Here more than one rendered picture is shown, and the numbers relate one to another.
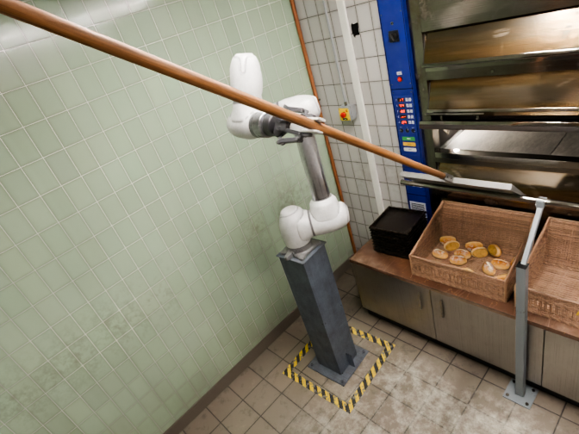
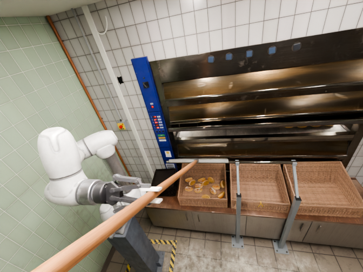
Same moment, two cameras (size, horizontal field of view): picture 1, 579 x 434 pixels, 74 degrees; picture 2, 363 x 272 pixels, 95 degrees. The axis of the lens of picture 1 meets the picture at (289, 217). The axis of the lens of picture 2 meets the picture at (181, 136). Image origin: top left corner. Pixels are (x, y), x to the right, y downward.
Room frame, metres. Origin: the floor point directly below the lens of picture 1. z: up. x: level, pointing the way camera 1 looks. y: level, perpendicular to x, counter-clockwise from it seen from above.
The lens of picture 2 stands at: (0.76, -0.05, 2.35)
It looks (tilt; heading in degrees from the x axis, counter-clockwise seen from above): 34 degrees down; 323
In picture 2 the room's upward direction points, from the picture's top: 12 degrees counter-clockwise
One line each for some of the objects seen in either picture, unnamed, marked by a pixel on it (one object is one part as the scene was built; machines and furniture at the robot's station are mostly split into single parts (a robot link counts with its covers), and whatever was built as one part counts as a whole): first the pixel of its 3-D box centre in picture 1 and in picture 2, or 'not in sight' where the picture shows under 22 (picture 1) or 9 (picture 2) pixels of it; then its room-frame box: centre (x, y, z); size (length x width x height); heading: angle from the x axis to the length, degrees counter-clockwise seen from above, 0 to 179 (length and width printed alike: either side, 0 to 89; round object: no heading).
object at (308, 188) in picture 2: not in sight; (317, 187); (0.77, -1.65, 0.72); 0.56 x 0.49 x 0.28; 37
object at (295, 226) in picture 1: (295, 225); (112, 212); (1.87, -0.01, 1.17); 0.18 x 0.16 x 0.22; 81
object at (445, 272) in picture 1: (470, 245); (202, 182); (1.74, -0.97, 0.72); 0.56 x 0.49 x 0.28; 36
